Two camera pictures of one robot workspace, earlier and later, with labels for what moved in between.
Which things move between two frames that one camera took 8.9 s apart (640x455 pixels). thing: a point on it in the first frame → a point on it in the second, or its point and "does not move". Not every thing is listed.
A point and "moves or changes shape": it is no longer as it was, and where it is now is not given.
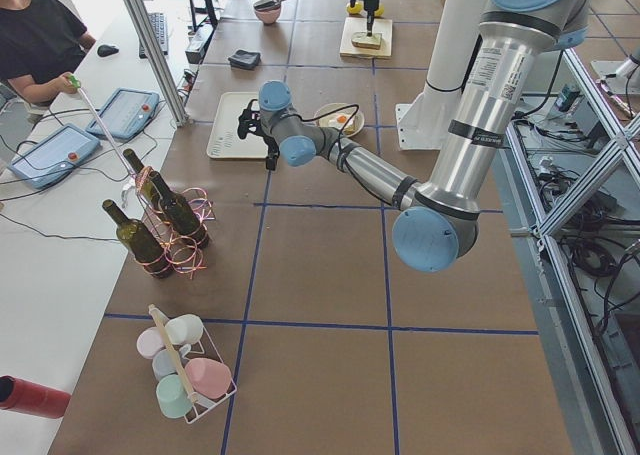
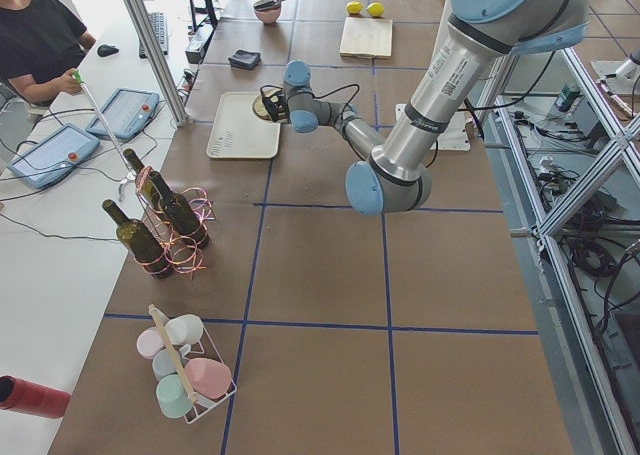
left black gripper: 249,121 → 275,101
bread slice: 361,39 moves or changes shape
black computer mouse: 106,50 does not move
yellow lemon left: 357,9 does not move
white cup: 184,329 does not move
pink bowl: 269,15 does not move
